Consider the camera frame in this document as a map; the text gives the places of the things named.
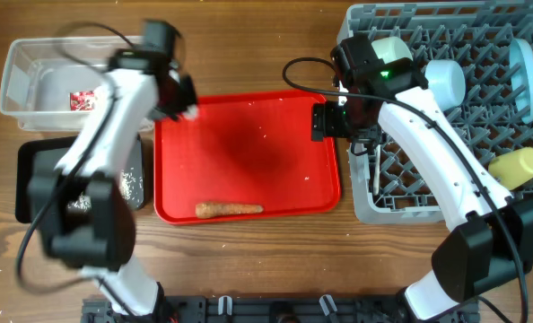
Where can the green bowl with rice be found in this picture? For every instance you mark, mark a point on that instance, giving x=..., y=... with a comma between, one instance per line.
x=391, y=49

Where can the grey dishwasher rack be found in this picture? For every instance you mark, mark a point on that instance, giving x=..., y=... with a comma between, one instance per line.
x=475, y=34

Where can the white tissue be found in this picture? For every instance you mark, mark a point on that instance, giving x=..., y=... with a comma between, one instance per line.
x=191, y=113

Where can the light blue plate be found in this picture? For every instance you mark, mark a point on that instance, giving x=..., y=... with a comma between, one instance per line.
x=521, y=66

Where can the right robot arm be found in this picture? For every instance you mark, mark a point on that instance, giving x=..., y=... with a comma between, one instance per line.
x=490, y=239

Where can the yellow plastic cup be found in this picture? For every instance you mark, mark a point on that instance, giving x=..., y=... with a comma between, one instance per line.
x=513, y=169

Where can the black plastic tray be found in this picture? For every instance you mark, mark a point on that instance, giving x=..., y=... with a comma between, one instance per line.
x=42, y=155

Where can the white rice pile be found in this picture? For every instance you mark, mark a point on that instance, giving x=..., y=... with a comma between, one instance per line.
x=131, y=187

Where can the orange carrot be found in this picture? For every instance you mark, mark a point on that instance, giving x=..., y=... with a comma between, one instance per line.
x=208, y=210

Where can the red serving tray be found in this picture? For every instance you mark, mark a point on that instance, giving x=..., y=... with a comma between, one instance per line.
x=248, y=148

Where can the red strawberry cake wrapper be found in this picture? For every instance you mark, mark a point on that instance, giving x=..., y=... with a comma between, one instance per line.
x=82, y=101

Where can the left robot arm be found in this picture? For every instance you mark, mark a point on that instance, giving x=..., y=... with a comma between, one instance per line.
x=99, y=243

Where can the light blue small bowl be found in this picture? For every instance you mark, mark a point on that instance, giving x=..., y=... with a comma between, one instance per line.
x=447, y=82

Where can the clear plastic bin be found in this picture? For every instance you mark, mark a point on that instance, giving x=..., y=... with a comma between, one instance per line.
x=38, y=83

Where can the white plastic spoon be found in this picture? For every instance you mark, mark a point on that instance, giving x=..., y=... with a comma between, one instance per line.
x=376, y=176

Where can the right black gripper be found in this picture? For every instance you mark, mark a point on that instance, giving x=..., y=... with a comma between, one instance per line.
x=324, y=123

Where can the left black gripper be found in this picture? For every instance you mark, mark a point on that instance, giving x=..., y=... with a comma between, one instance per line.
x=188, y=96

